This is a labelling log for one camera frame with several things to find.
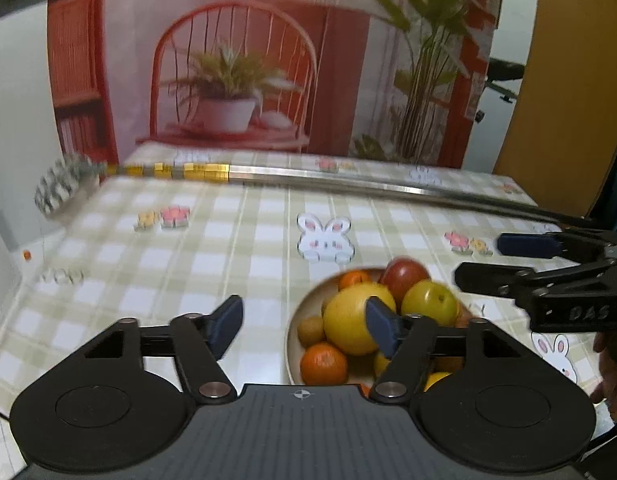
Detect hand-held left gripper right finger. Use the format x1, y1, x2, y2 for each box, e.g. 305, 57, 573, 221
365, 297, 527, 406

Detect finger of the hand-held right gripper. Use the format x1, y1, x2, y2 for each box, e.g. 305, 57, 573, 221
497, 230, 617, 261
453, 259, 617, 302

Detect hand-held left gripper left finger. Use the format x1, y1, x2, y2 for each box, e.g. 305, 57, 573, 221
83, 294, 245, 406

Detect large yellow citrus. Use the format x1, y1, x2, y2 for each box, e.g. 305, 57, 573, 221
323, 282, 399, 357

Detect green-yellow round fruit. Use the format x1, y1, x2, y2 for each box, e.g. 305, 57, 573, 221
401, 280, 459, 327

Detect red apple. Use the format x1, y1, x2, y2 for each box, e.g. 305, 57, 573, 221
379, 257, 432, 306

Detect small brown round fruit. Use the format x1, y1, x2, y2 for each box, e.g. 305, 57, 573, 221
297, 316, 326, 347

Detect yellow-green round fruit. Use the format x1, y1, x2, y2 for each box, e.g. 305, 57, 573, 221
423, 371, 454, 393

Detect beige round plate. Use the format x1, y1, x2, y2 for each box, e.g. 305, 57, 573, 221
284, 267, 477, 391

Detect person's right hand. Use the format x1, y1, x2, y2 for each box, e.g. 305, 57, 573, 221
590, 332, 617, 423

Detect checked bunny print tablecloth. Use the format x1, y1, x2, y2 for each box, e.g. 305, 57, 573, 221
0, 142, 617, 461

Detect teal cloth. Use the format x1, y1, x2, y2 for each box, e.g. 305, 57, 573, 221
586, 132, 617, 233

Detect telescopic metal pole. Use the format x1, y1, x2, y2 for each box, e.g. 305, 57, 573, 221
33, 155, 597, 228

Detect wooden board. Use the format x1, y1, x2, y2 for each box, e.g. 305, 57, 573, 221
491, 0, 617, 218

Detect black exercise machine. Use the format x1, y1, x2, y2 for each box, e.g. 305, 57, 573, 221
473, 57, 525, 123

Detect printed room scene backdrop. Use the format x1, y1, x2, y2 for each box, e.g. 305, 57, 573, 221
47, 0, 507, 171

